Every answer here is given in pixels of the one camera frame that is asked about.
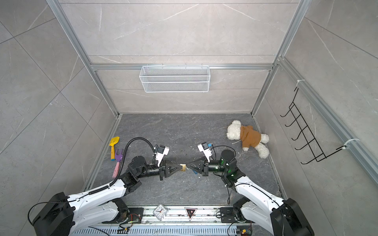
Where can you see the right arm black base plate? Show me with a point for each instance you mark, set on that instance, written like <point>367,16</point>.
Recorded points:
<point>230,214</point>

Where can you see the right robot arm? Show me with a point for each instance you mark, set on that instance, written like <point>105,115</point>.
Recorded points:
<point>278,216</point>

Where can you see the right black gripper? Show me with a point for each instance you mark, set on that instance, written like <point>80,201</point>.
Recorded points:
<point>205,171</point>

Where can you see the brass padlock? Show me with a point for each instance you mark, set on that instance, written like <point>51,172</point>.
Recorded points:
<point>183,167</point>

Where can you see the white wire mesh basket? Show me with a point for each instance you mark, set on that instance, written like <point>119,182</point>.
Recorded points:
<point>175,78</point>

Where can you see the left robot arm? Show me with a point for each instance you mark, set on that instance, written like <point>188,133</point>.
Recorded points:
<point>65,214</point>

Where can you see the red triangle warning sign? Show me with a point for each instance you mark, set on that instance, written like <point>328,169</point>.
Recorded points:
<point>190,211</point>

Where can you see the purple pink toy rake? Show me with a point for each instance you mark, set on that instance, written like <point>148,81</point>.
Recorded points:
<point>118,159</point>

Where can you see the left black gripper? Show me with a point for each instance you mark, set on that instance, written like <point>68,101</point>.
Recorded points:
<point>170,163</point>

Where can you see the white teddy bear brown hoodie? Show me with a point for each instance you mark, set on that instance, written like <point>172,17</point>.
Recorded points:
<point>249,138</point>

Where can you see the black wire hook rack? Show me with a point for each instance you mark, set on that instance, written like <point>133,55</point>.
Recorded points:
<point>305,132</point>

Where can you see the small white clock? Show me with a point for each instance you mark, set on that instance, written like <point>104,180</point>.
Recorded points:
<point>160,212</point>

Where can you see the yellow toy shovel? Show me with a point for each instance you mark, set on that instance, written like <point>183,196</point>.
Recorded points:
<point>112,143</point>

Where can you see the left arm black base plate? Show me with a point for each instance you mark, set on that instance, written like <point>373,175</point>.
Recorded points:
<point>134,215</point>

